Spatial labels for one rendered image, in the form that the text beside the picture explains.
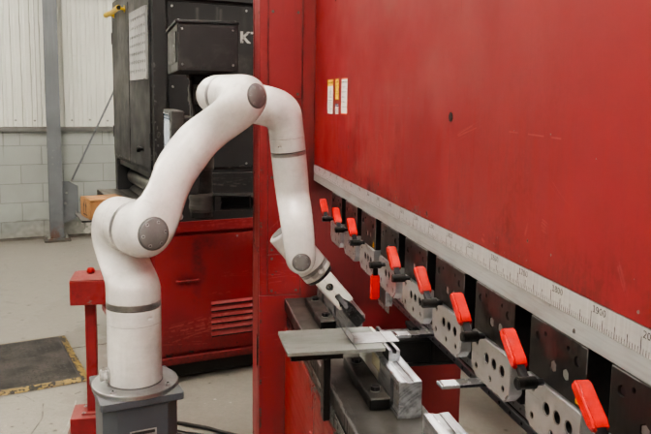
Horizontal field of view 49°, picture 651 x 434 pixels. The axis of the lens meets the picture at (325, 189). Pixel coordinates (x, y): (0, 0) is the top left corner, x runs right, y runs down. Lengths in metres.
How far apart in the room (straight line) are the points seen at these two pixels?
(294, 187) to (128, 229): 0.47
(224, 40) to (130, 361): 1.55
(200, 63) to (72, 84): 6.01
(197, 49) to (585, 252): 2.11
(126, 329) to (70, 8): 7.39
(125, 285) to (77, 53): 7.29
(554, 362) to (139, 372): 0.94
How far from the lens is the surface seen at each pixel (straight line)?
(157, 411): 1.68
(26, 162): 8.78
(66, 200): 8.70
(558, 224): 1.02
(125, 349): 1.64
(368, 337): 2.00
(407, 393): 1.82
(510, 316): 1.17
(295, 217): 1.77
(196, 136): 1.64
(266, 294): 2.81
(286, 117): 1.77
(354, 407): 1.89
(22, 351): 5.08
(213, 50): 2.85
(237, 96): 1.62
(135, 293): 1.60
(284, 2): 2.74
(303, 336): 2.00
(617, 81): 0.91
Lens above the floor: 1.65
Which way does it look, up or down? 7 degrees down
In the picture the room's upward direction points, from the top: 1 degrees clockwise
